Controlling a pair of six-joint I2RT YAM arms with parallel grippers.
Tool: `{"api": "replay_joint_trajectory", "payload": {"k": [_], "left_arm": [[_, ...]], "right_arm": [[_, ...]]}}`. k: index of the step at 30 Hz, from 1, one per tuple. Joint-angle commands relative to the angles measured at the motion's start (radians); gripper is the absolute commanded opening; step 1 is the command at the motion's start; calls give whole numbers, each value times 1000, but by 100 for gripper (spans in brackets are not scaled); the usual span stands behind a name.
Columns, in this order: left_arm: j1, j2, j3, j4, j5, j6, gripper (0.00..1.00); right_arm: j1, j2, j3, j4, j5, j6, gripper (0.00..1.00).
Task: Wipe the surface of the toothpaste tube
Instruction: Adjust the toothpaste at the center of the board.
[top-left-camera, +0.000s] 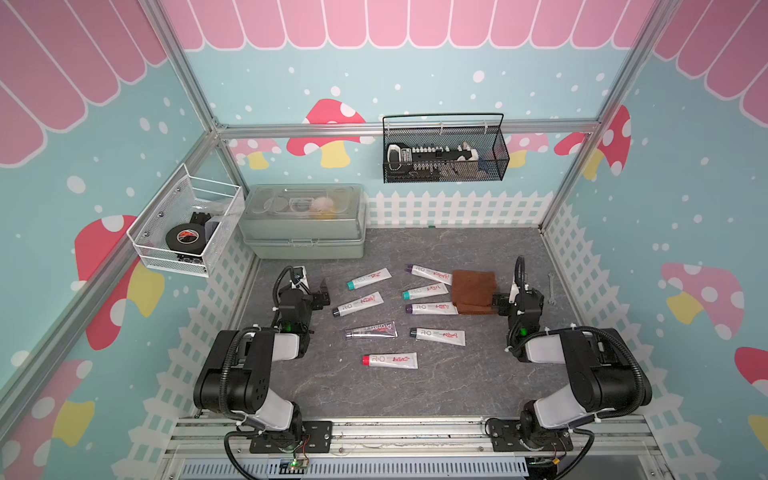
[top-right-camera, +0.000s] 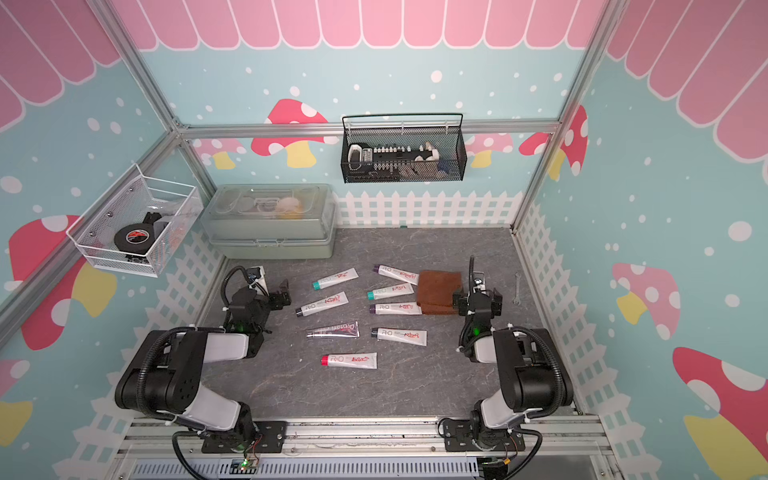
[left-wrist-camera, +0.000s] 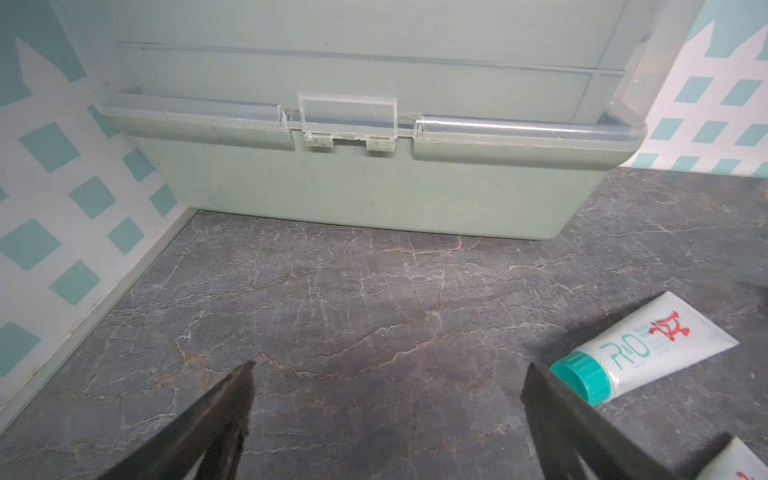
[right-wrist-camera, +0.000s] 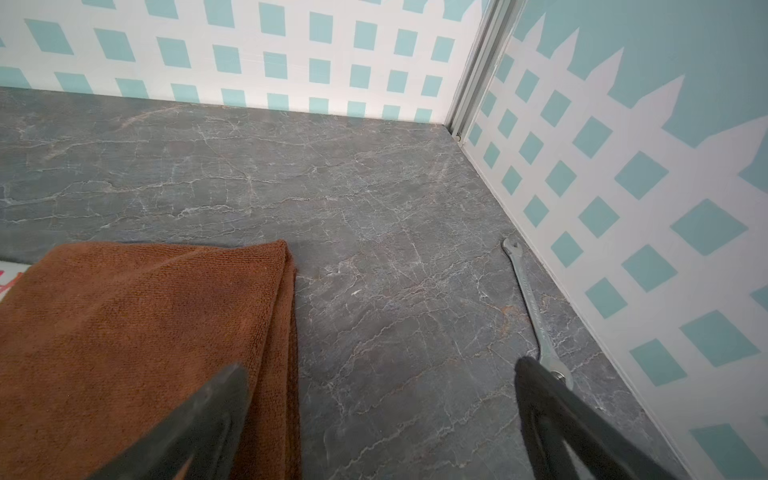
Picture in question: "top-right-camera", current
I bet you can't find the brown microfiber cloth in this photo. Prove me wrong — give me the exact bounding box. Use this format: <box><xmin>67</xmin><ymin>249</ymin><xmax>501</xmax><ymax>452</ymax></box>
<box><xmin>417</xmin><ymin>270</ymin><xmax>462</xmax><ymax>315</ymax></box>

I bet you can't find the dark cap toothpaste tube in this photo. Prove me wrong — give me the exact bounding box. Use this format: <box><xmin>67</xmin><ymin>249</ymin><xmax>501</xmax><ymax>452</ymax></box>
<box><xmin>371</xmin><ymin>327</ymin><xmax>427</xmax><ymax>347</ymax></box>
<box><xmin>295</xmin><ymin>292</ymin><xmax>348</xmax><ymax>318</ymax></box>

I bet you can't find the teal cap toothpaste tube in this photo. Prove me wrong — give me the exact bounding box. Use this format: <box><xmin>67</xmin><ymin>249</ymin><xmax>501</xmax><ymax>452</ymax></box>
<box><xmin>367</xmin><ymin>283</ymin><xmax>414</xmax><ymax>301</ymax></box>
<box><xmin>312</xmin><ymin>268</ymin><xmax>359</xmax><ymax>290</ymax></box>

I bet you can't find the purple cap toothpaste tube top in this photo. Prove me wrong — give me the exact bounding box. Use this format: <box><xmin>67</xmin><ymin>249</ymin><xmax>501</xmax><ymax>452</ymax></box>
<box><xmin>373</xmin><ymin>264</ymin><xmax>419</xmax><ymax>285</ymax></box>

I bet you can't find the purple cap toothpaste tube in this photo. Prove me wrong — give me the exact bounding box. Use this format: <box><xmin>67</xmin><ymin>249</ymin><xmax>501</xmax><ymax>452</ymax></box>
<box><xmin>369</xmin><ymin>302</ymin><xmax>422</xmax><ymax>316</ymax></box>
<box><xmin>373</xmin><ymin>264</ymin><xmax>419</xmax><ymax>285</ymax></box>

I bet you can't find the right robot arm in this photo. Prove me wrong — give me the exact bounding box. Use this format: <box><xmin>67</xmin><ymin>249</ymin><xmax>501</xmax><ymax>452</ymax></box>
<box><xmin>452</xmin><ymin>257</ymin><xmax>574</xmax><ymax>451</ymax></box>

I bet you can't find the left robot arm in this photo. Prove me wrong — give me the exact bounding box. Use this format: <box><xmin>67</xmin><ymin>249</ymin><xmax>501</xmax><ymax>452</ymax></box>
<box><xmin>114</xmin><ymin>266</ymin><xmax>292</xmax><ymax>452</ymax></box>

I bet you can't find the purple cap toothpaste tube middle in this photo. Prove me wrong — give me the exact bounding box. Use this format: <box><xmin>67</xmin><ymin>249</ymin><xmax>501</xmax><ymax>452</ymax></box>
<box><xmin>369</xmin><ymin>302</ymin><xmax>422</xmax><ymax>316</ymax></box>

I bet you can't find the silver foil toothpaste tube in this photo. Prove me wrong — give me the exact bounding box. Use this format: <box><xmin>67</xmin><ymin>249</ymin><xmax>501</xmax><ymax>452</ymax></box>
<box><xmin>306</xmin><ymin>322</ymin><xmax>359</xmax><ymax>338</ymax></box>

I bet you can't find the red cap toothpaste tube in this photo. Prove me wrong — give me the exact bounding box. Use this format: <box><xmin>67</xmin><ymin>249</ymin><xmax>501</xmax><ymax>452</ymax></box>
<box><xmin>321</xmin><ymin>353</ymin><xmax>378</xmax><ymax>370</ymax></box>

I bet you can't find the silver wrench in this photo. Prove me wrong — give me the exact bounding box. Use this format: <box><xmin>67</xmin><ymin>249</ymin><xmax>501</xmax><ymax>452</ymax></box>
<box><xmin>513</xmin><ymin>272</ymin><xmax>522</xmax><ymax>306</ymax></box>

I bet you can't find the green plastic storage box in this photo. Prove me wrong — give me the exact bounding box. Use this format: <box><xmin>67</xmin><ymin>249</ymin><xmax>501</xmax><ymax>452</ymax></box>
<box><xmin>200</xmin><ymin>183</ymin><xmax>339</xmax><ymax>260</ymax></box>

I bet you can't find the black tape roll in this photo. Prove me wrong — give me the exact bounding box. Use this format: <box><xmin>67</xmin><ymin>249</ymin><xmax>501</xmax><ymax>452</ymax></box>
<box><xmin>113</xmin><ymin>223</ymin><xmax>156</xmax><ymax>255</ymax></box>

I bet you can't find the black power strip in basket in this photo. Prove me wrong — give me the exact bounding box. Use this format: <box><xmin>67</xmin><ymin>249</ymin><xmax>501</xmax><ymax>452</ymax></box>
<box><xmin>342</xmin><ymin>143</ymin><xmax>441</xmax><ymax>175</ymax></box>

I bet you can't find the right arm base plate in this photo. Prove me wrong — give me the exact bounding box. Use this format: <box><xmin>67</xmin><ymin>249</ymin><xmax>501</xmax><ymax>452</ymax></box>
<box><xmin>437</xmin><ymin>417</ymin><xmax>525</xmax><ymax>453</ymax></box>

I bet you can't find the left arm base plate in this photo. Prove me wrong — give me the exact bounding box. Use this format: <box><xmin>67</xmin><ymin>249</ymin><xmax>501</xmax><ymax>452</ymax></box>
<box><xmin>201</xmin><ymin>421</ymin><xmax>288</xmax><ymax>454</ymax></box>

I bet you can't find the white wire basket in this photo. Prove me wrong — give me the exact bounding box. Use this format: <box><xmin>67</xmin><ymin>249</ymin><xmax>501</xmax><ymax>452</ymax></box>
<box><xmin>66</xmin><ymin>165</ymin><xmax>203</xmax><ymax>278</ymax></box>

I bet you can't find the black wire mesh basket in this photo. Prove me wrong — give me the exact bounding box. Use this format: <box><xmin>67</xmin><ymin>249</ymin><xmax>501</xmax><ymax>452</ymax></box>
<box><xmin>340</xmin><ymin>113</ymin><xmax>467</xmax><ymax>184</ymax></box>

